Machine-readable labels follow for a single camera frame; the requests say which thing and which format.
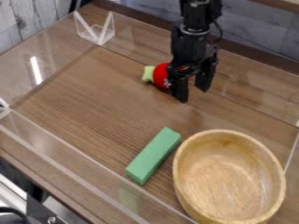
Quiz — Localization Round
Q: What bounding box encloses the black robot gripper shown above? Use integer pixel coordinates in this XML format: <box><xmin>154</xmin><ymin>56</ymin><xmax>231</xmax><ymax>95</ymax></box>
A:
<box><xmin>167</xmin><ymin>24</ymin><xmax>219</xmax><ymax>103</ymax></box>

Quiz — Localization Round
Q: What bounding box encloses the red plush fruit green stem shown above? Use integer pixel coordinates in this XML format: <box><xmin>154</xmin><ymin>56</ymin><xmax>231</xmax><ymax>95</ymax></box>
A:
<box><xmin>142</xmin><ymin>62</ymin><xmax>171</xmax><ymax>89</ymax></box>

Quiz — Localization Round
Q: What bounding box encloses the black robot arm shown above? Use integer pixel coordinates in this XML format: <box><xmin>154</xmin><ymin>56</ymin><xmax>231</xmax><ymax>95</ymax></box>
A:
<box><xmin>167</xmin><ymin>0</ymin><xmax>223</xmax><ymax>103</ymax></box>

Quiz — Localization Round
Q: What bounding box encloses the green rectangular block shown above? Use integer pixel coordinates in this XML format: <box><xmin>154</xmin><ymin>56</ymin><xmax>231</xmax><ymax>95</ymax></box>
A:
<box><xmin>126</xmin><ymin>127</ymin><xmax>182</xmax><ymax>186</ymax></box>

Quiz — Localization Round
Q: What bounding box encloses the round wooden bowl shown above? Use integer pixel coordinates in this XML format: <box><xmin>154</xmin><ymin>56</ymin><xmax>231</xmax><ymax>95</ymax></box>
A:
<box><xmin>172</xmin><ymin>129</ymin><xmax>286</xmax><ymax>224</ymax></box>

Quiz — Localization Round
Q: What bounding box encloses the clear acrylic corner bracket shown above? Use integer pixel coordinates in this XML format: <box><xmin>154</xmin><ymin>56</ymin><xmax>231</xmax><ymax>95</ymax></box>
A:
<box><xmin>74</xmin><ymin>10</ymin><xmax>115</xmax><ymax>46</ymax></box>

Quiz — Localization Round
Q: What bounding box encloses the clear acrylic tray enclosure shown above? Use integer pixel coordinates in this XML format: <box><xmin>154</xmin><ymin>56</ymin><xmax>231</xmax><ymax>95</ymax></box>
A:
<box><xmin>0</xmin><ymin>16</ymin><xmax>299</xmax><ymax>224</ymax></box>

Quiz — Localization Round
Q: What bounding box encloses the black metal frame mount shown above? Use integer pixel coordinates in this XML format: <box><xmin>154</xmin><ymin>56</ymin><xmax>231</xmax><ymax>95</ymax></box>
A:
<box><xmin>26</xmin><ymin>185</ymin><xmax>71</xmax><ymax>224</ymax></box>

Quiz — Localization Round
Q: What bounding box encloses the black cable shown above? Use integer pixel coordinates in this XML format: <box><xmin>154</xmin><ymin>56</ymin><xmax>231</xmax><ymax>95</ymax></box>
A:
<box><xmin>0</xmin><ymin>204</ymin><xmax>36</xmax><ymax>224</ymax></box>

